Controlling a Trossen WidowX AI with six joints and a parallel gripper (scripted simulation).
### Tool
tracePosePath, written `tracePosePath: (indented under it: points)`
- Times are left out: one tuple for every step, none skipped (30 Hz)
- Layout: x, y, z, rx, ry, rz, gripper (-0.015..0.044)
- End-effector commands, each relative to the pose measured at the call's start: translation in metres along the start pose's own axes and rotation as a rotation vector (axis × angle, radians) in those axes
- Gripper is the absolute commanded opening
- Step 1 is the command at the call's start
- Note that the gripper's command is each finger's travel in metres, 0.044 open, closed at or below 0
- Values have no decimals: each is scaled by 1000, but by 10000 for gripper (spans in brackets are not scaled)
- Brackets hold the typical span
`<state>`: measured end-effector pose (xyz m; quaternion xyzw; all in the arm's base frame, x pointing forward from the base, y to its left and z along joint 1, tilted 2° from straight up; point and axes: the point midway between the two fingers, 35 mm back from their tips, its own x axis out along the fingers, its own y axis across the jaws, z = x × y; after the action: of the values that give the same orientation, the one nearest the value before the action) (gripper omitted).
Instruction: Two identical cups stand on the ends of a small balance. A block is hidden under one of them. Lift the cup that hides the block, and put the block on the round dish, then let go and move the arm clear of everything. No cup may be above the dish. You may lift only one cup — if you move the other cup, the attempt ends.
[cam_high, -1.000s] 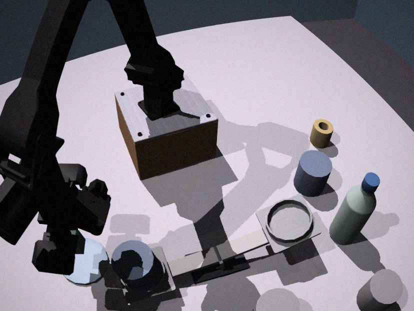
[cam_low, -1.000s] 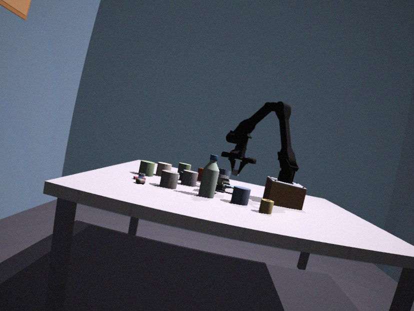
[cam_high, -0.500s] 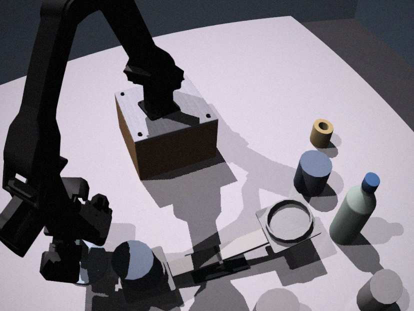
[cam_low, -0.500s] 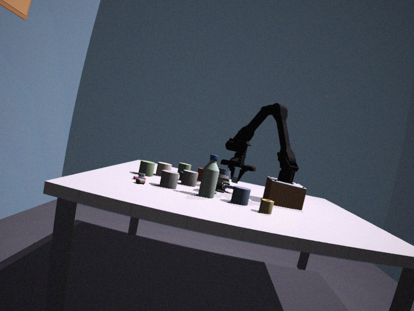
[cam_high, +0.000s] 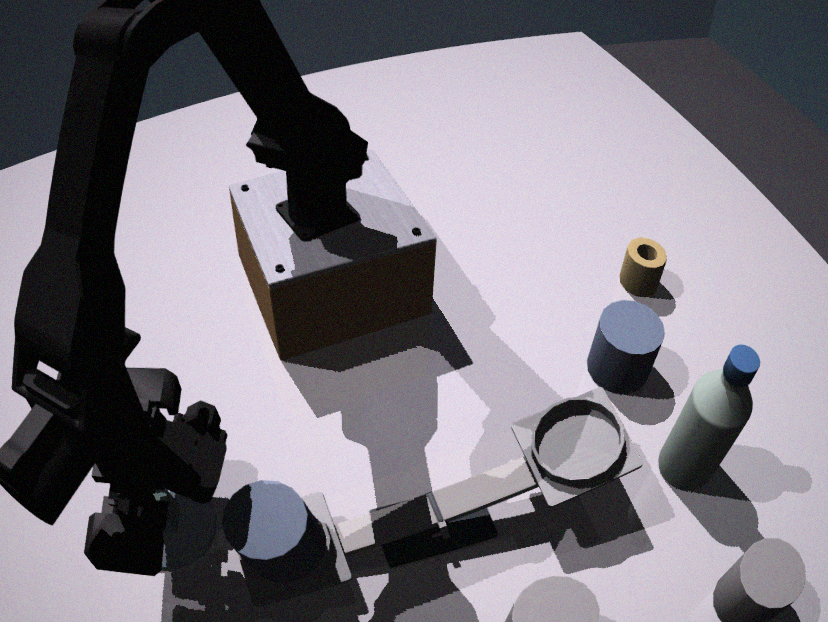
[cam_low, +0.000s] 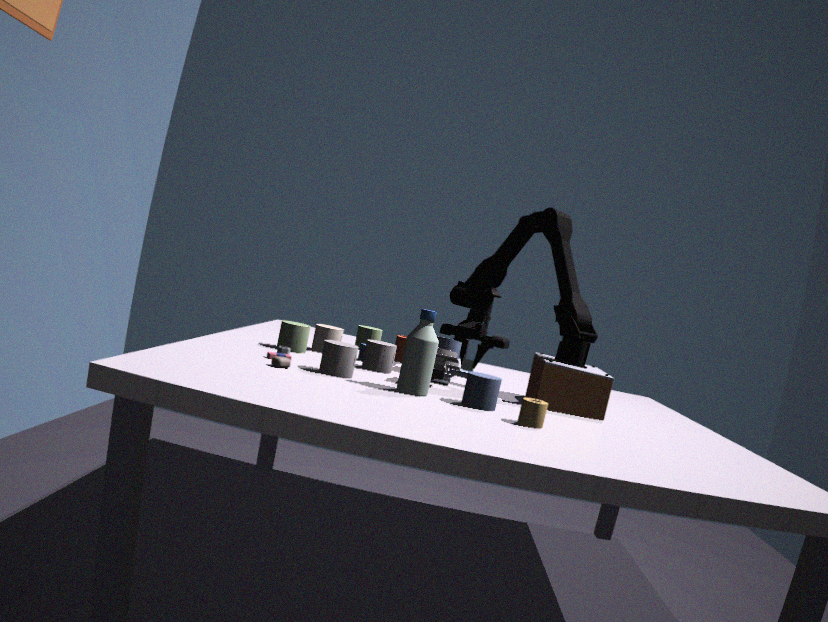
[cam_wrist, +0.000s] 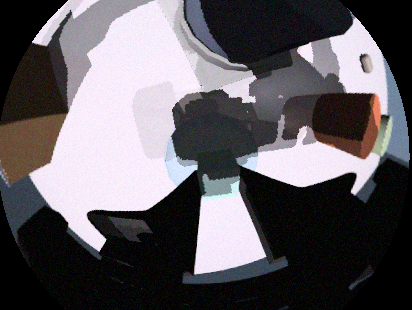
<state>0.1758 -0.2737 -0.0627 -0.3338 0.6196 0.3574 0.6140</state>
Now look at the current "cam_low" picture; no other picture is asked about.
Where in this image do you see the grey bottle with blue cap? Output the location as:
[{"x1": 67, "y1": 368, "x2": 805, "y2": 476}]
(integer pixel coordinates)
[{"x1": 396, "y1": 309, "x2": 439, "y2": 397}]

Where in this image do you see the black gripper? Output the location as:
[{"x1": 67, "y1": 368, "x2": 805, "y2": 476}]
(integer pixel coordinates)
[{"x1": 439, "y1": 309, "x2": 509, "y2": 369}]

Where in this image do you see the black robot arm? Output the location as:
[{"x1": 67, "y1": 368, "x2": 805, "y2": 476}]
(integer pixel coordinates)
[{"x1": 450, "y1": 207, "x2": 597, "y2": 369}]

